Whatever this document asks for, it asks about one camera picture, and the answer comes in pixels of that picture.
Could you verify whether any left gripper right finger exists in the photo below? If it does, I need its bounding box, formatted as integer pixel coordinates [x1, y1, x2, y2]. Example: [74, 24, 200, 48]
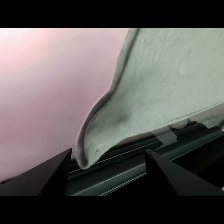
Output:
[144, 148, 224, 197]

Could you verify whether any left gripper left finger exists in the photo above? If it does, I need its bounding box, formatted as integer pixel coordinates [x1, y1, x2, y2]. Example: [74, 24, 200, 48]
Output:
[0, 148, 73, 197]

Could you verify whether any grey garment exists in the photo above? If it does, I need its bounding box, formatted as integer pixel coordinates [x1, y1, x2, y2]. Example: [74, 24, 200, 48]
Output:
[75, 28, 224, 170]

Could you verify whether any silver frame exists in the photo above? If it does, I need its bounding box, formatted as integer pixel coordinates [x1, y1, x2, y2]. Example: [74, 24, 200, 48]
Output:
[65, 114, 224, 197]

